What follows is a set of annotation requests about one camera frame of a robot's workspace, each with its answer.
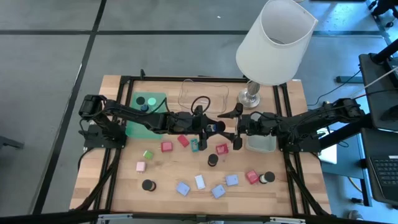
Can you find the grey metal cart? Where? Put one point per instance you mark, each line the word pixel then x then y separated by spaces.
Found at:
pixel 348 168

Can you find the small grey plastic bin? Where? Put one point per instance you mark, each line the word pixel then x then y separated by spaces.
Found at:
pixel 261 144

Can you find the black overhead camera beam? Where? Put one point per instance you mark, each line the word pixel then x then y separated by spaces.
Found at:
pixel 46 217

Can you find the black side desk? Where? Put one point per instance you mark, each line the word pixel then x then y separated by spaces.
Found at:
pixel 373 93

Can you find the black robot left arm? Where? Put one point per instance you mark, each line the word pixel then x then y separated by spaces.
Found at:
pixel 133 116

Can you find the black computer mouse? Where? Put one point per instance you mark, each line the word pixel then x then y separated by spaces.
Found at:
pixel 391 113

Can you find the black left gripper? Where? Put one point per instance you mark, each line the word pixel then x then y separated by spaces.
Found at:
pixel 194 124

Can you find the blue sand hourglass black caps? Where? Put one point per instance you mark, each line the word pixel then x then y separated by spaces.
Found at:
pixel 212 127
pixel 140 100

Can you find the white sand hourglass black caps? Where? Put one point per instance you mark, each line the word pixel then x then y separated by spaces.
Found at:
pixel 269 176

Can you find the white shade table lamp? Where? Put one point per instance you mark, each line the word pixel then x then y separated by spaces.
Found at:
pixel 273 46

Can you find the white box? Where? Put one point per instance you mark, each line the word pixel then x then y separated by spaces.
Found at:
pixel 329 154

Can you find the white wall charger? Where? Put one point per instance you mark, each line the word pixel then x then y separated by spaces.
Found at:
pixel 200 182

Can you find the green wall charger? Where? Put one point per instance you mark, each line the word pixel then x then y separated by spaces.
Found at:
pixel 148 155

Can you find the teal translucent plastic bin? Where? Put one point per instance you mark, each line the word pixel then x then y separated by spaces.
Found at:
pixel 159 99

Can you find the teal hourglass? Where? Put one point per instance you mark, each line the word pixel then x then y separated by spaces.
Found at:
pixel 151 101

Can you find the black floor bracket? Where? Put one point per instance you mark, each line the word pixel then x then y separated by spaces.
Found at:
pixel 348 79

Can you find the pink wall charger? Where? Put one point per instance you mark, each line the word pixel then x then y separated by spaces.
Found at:
pixel 140 166

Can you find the light blue wall charger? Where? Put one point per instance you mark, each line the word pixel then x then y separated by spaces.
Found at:
pixel 232 180
pixel 218 191
pixel 183 188

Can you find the grey chair base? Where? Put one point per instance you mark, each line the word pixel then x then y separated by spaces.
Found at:
pixel 9 142

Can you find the clear plastic tray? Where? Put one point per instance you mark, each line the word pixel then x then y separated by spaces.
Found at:
pixel 186 93

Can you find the black laptop keyboard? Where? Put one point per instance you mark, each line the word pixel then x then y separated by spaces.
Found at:
pixel 385 174

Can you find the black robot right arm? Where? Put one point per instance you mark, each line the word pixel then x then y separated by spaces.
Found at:
pixel 311 119

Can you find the orange sand hourglass black caps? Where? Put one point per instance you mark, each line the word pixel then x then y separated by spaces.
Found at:
pixel 146 185

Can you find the teal digital clock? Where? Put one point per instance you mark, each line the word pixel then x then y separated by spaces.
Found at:
pixel 194 145

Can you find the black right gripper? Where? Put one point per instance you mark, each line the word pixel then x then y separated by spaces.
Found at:
pixel 258 126

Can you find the black aluminium table frame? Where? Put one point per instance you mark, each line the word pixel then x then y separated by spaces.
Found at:
pixel 230 79

